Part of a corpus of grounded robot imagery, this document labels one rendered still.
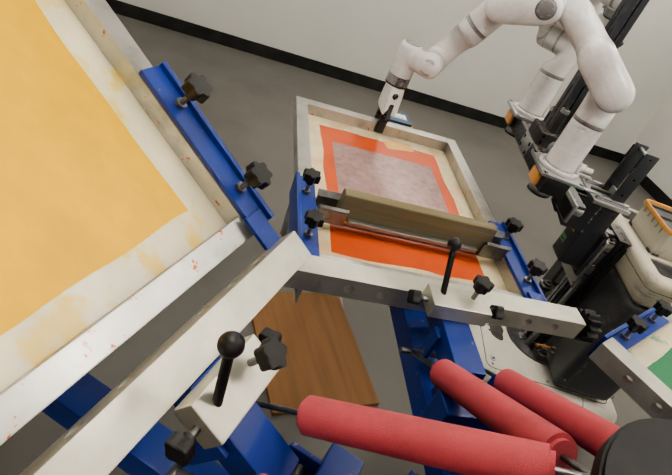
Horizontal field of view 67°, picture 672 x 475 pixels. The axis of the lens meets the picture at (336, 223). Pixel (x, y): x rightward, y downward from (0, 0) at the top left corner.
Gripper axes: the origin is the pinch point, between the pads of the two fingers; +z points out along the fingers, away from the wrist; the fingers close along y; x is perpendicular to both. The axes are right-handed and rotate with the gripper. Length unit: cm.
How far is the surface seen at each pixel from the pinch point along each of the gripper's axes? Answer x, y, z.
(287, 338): 5, -16, 98
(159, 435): 49, -113, 5
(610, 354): -37, -91, -5
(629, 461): 9, -132, -35
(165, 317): 55, -14, 100
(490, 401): 8, -116, -18
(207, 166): 51, -84, -23
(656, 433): 3, -129, -35
